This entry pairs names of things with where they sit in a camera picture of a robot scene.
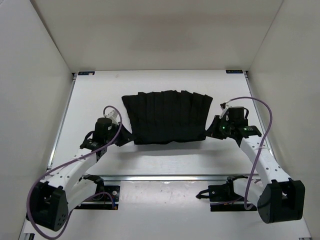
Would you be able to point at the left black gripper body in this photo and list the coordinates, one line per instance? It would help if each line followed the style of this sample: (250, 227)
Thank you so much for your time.
(110, 136)

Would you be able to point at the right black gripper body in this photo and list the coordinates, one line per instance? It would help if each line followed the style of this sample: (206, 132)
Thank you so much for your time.
(225, 127)

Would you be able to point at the black pleated skirt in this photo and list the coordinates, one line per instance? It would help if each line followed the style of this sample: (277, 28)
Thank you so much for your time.
(167, 116)

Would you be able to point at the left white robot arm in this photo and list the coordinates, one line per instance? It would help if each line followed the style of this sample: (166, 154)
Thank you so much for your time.
(51, 200)

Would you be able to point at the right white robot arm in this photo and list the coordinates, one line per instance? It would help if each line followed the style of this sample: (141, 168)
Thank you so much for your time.
(277, 197)

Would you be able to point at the right corner label sticker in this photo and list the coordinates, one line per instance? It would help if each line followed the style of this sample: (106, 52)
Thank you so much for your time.
(234, 71)

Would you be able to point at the corner label sticker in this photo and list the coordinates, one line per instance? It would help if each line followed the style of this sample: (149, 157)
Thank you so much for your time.
(86, 73)
(234, 71)

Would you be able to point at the left corner label sticker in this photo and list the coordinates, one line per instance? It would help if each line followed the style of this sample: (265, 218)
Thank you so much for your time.
(86, 73)

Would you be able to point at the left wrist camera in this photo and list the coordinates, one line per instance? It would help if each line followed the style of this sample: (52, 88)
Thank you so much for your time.
(112, 115)

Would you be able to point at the aluminium front rail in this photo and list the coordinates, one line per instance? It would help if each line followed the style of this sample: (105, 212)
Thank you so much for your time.
(165, 178)

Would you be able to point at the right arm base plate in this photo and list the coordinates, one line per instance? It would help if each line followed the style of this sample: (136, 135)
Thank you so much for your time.
(222, 198)

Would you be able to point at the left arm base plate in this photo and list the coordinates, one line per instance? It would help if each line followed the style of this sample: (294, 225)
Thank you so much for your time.
(108, 201)

